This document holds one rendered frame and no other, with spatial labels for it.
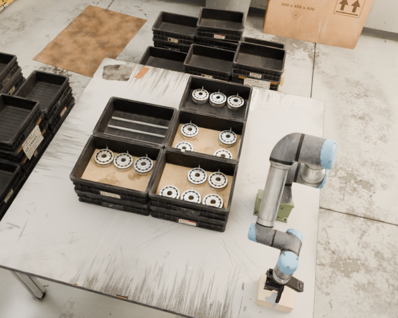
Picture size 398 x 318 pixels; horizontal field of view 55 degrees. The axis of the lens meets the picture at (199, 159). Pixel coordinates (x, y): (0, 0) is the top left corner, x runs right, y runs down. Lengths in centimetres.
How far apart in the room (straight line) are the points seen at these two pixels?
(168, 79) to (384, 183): 191
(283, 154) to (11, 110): 208
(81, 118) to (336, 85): 256
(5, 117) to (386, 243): 286
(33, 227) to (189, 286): 85
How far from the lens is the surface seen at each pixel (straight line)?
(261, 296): 183
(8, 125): 293
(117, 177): 203
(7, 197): 281
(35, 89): 331
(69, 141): 241
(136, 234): 200
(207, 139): 217
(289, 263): 154
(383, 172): 349
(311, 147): 152
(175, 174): 202
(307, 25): 451
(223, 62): 342
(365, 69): 442
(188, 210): 187
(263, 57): 336
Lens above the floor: 248
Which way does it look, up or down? 52 degrees down
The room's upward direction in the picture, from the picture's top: 4 degrees clockwise
